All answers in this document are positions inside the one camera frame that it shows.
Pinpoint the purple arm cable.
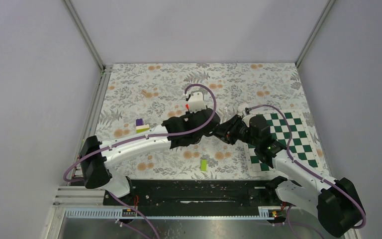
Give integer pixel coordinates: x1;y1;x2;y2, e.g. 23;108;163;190
247;104;367;239
62;83;217;239

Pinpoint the floral patterned table mat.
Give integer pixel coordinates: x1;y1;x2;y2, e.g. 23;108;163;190
95;63;329;180

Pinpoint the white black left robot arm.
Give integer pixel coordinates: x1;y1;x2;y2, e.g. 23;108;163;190
80;108;220;205

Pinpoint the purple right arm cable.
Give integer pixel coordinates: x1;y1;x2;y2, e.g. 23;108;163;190
247;104;367;239

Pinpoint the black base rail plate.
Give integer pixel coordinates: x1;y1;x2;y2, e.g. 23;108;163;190
120;179;289;218

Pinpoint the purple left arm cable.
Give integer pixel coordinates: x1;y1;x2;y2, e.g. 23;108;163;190
62;83;217;239

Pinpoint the green white checkerboard mat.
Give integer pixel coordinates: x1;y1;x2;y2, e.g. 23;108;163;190
244;110;323;179

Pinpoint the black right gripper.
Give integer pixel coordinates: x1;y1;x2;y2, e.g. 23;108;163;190
211;115;259;147

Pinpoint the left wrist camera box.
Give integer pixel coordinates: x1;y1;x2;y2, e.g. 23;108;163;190
185;92;207;113

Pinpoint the green toy brick lower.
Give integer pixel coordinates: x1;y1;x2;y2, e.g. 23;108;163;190
200;159;207;172

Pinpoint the white oval earbud charging case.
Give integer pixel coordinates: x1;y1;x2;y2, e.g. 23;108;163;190
237;104;249;115

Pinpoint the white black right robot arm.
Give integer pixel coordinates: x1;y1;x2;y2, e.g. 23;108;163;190
213;115;366;238

